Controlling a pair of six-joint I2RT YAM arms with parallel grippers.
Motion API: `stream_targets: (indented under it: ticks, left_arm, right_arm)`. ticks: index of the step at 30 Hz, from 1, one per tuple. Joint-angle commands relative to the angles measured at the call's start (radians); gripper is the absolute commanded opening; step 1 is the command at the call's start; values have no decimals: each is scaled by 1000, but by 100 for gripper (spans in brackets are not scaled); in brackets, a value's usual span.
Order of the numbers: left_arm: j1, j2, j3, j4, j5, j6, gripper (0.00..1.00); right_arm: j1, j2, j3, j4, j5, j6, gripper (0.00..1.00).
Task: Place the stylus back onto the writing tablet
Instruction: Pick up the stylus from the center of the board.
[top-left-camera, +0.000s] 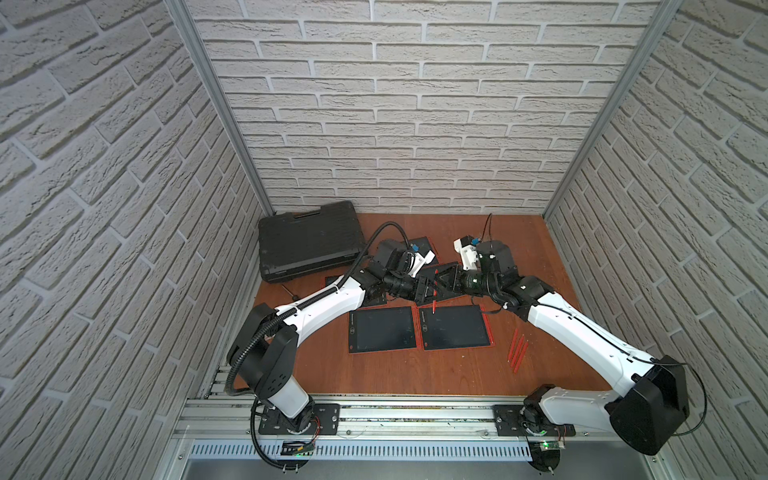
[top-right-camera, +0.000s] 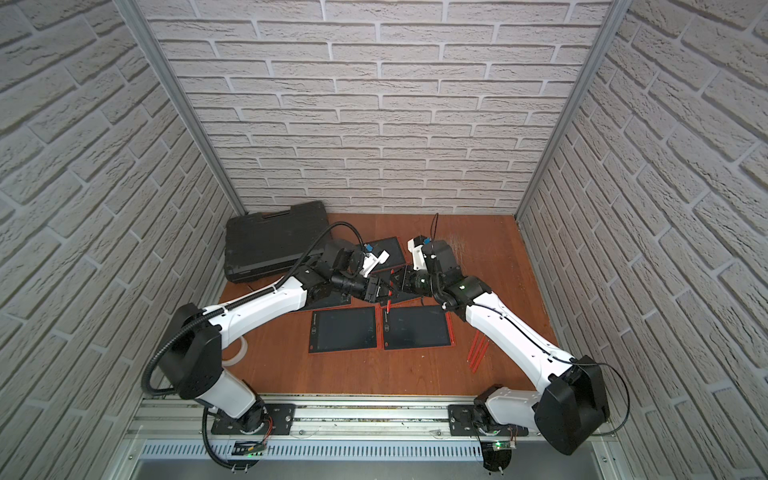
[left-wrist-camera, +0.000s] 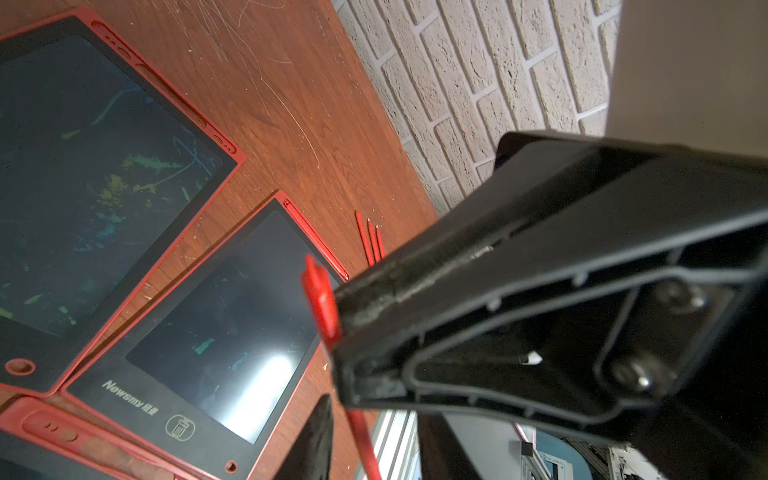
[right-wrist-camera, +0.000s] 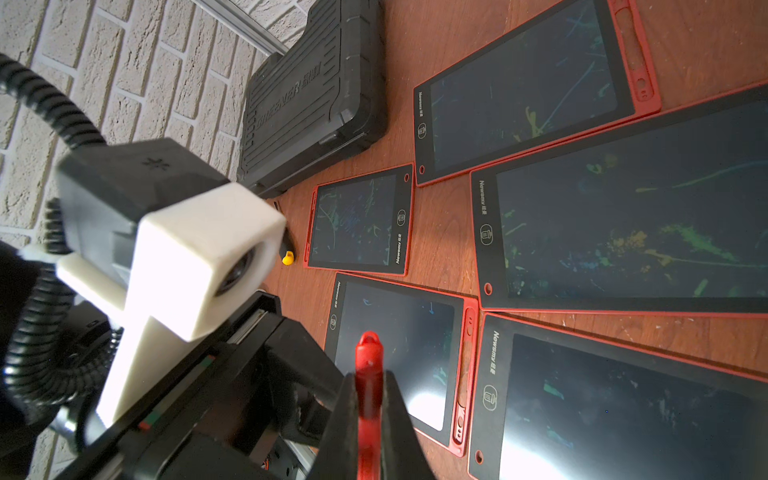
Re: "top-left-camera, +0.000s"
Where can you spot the black plastic tool case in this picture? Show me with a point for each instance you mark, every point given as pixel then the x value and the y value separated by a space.
pixel 297 244

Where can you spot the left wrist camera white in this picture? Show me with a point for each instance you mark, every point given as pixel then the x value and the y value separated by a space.
pixel 419 260

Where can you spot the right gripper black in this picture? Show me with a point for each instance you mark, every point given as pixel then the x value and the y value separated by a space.
pixel 458 274

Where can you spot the black screwdriver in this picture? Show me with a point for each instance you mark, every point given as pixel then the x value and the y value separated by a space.
pixel 294 297

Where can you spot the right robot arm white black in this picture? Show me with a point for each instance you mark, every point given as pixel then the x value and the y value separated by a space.
pixel 647 401

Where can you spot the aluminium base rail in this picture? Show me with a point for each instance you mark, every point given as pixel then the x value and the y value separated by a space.
pixel 402 437

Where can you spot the writing tablet red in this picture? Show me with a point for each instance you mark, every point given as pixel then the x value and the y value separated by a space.
pixel 336 281
pixel 422 245

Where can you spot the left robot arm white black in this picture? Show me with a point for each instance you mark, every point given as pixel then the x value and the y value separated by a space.
pixel 263 355

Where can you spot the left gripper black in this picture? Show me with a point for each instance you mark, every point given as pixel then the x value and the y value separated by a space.
pixel 426 285

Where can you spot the left writing tablet red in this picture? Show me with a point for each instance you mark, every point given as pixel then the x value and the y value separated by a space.
pixel 336 281

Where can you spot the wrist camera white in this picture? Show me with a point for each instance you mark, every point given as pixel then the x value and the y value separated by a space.
pixel 466 247
pixel 419 260

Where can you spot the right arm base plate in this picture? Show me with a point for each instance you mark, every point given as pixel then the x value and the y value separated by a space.
pixel 510 420

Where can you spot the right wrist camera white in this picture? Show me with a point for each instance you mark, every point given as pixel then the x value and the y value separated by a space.
pixel 466 247

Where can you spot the far writing tablet red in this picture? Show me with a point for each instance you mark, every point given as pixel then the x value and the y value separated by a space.
pixel 422 245

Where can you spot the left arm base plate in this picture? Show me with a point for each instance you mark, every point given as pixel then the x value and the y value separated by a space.
pixel 322 418

